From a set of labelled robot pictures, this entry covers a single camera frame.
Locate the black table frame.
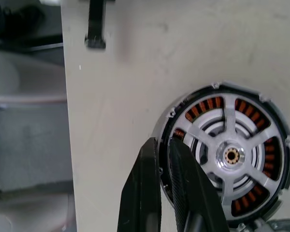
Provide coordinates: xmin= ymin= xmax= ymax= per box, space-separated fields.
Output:
xmin=0 ymin=35 xmax=64 ymax=53

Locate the round grey rotor disc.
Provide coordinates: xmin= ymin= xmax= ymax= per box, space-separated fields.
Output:
xmin=253 ymin=217 xmax=290 ymax=232

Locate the grey motor stator housing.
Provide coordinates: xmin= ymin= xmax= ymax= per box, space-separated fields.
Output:
xmin=150 ymin=80 xmax=290 ymax=232

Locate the grey rounded robot leg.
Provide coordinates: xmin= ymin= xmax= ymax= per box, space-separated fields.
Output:
xmin=0 ymin=190 xmax=77 ymax=232
xmin=0 ymin=51 xmax=66 ymax=102

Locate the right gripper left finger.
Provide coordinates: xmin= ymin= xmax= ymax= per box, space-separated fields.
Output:
xmin=116 ymin=137 xmax=163 ymax=232

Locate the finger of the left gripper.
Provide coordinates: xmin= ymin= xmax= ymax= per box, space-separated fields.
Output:
xmin=85 ymin=0 xmax=107 ymax=49

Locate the grey rounded right robot leg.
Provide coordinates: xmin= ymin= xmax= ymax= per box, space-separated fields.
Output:
xmin=0 ymin=190 xmax=77 ymax=232

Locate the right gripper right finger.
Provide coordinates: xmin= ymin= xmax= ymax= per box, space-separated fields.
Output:
xmin=168 ymin=139 xmax=231 ymax=232

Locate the grey rounded left robot leg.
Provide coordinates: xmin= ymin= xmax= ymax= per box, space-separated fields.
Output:
xmin=0 ymin=51 xmax=66 ymax=102

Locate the black rimmed silver motor rotor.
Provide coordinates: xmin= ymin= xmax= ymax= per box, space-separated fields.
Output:
xmin=165 ymin=90 xmax=290 ymax=225

